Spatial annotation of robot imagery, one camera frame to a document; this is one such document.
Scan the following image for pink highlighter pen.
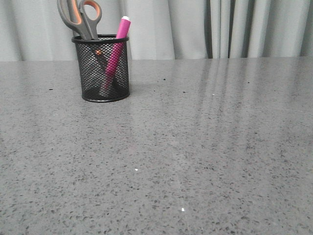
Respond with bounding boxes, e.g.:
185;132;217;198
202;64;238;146
99;16;131;95

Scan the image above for grey orange scissors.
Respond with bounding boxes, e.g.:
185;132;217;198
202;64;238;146
57;0;125;95

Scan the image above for grey curtain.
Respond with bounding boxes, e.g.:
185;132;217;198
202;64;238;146
0;0;313;61

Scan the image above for black mesh pen holder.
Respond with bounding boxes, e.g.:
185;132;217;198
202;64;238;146
72;34;130;102

